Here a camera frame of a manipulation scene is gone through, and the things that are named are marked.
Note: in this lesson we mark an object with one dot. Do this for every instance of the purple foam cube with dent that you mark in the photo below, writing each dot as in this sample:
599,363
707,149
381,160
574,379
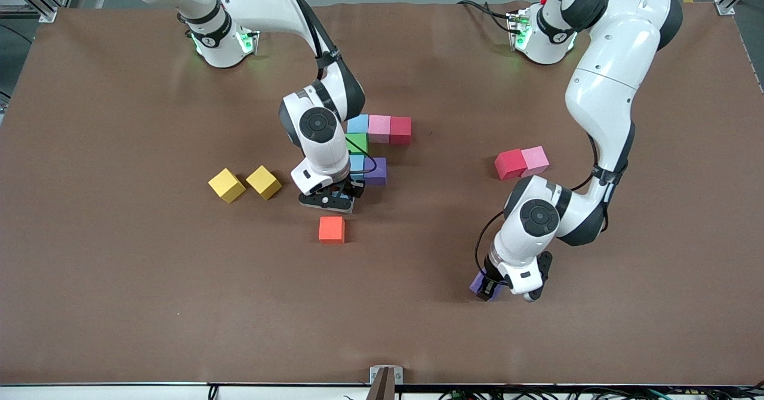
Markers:
477,285

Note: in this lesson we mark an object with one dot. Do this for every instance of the brown table mat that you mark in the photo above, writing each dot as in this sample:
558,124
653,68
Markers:
382,304

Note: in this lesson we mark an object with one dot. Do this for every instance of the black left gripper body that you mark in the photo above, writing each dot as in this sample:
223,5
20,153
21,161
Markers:
490,272

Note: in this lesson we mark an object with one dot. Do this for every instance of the pink foam cube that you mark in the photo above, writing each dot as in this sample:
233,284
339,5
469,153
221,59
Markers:
380,129
535,160

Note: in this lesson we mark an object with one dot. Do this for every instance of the red foam cube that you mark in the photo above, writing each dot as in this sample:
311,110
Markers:
401,130
510,164

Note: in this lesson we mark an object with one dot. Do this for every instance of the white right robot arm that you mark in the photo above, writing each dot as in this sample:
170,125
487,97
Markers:
325,161

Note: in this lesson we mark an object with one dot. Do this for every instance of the yellow foam cube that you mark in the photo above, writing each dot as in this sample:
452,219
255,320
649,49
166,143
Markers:
263,182
227,185

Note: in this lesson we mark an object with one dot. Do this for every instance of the green foam cube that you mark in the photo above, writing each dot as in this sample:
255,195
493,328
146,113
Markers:
357,143

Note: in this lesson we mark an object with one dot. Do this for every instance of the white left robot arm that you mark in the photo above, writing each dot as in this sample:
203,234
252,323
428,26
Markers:
603,89

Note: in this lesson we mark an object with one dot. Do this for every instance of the metal pole bracket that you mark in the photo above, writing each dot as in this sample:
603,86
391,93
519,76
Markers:
373,374

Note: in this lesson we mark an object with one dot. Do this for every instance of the orange foam cube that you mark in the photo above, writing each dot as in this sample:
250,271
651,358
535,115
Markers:
331,230

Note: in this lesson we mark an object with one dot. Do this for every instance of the blue foam cube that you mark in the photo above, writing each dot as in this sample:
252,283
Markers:
358,122
357,164

